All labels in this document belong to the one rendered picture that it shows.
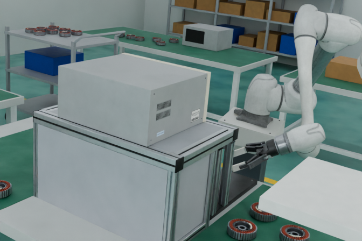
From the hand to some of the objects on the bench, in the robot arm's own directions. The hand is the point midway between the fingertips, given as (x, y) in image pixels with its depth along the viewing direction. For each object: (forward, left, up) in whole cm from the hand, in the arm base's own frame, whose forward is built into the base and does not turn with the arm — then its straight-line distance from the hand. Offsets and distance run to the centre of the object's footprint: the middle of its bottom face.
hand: (234, 161), depth 228 cm
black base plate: (+8, -24, -15) cm, 30 cm away
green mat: (+18, -92, -21) cm, 96 cm away
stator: (+19, +21, -11) cm, 30 cm away
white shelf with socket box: (+80, +54, -9) cm, 97 cm away
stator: (+31, +36, -10) cm, 49 cm away
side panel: (+52, +1, -13) cm, 54 cm away
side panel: (+40, -63, -19) cm, 77 cm away
